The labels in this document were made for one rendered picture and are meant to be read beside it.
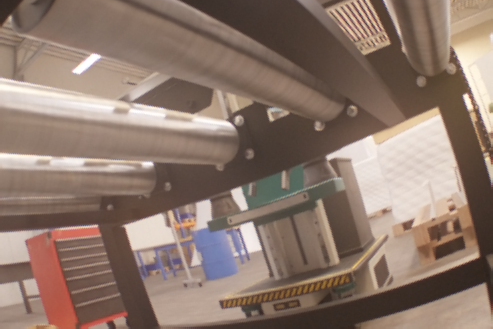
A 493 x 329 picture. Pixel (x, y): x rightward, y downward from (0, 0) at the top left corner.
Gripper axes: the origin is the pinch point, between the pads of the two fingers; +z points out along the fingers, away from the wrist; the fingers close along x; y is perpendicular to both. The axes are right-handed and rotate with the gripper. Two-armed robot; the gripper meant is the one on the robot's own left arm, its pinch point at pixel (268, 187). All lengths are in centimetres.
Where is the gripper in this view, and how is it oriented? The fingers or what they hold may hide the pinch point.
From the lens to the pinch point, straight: 144.0
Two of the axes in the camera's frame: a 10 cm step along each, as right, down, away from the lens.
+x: 8.1, -2.4, -5.3
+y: -5.8, -4.1, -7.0
